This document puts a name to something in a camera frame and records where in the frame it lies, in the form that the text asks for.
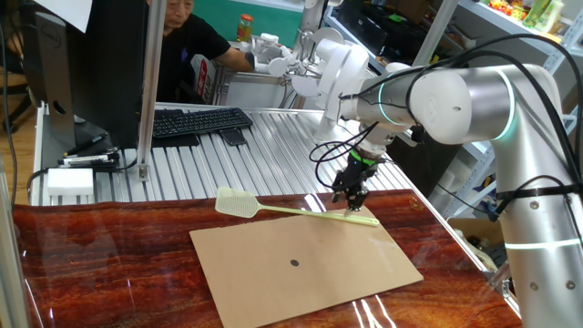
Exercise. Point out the brown cardboard sheet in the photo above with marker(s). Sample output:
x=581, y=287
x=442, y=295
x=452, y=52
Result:
x=319, y=282

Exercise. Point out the black computer keyboard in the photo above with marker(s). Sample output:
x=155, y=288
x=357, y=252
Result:
x=200, y=122

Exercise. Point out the small green object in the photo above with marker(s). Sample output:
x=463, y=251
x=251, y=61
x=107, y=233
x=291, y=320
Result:
x=396, y=18

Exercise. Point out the black flat pad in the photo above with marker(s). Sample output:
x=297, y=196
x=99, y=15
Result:
x=177, y=141

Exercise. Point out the pale yellow bottle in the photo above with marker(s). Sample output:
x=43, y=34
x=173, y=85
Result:
x=553, y=13

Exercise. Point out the open brown cardboard box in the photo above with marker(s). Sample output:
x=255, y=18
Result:
x=473, y=224

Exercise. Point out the white storage shelf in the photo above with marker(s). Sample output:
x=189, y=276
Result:
x=496, y=20

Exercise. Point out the white paper sheet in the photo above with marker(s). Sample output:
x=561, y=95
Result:
x=68, y=11

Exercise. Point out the white marker pen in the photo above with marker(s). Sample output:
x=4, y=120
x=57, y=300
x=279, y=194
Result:
x=86, y=160

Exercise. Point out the aluminium equipment case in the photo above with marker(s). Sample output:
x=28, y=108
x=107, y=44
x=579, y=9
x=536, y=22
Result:
x=255, y=91

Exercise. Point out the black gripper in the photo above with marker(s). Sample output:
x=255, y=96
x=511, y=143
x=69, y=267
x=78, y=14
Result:
x=354, y=177

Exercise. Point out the glass jar with orange lid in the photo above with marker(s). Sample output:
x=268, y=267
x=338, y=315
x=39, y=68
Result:
x=244, y=29

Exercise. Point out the pale green plastic flyswatter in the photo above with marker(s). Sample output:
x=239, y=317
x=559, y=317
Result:
x=237, y=202

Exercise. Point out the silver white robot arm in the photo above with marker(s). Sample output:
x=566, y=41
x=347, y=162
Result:
x=455, y=105

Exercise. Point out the black computer monitor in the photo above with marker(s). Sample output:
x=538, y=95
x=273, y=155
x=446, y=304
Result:
x=109, y=68

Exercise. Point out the green drink bottle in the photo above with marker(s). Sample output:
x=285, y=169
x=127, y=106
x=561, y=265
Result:
x=535, y=11

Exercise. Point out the black machine housing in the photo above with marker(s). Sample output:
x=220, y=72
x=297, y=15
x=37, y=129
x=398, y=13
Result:
x=364, y=23

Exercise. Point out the person's hand in black glove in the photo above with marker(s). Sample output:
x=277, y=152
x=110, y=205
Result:
x=249, y=60

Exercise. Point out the white rectangular box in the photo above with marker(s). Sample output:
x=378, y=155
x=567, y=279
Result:
x=70, y=182

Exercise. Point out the grey metal column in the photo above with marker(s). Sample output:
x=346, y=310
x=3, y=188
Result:
x=312, y=23

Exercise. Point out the person's bare forearm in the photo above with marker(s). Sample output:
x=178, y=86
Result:
x=232, y=59

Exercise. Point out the black marker pen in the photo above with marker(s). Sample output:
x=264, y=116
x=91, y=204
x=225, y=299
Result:
x=86, y=144

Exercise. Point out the glossy wood-grain table mat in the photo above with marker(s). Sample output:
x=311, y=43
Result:
x=114, y=250

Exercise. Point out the person in black shirt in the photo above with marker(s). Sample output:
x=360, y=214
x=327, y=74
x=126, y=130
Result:
x=191, y=45

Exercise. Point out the colourful snack packs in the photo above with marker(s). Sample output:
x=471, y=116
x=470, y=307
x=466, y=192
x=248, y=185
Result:
x=505, y=7

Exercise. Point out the aluminium frame post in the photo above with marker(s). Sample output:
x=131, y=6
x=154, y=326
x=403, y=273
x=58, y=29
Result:
x=435, y=32
x=9, y=273
x=152, y=68

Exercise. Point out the red and white carton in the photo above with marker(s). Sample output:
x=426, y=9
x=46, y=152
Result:
x=202, y=77

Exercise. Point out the black smartphone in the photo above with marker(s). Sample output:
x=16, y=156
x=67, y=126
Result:
x=233, y=136

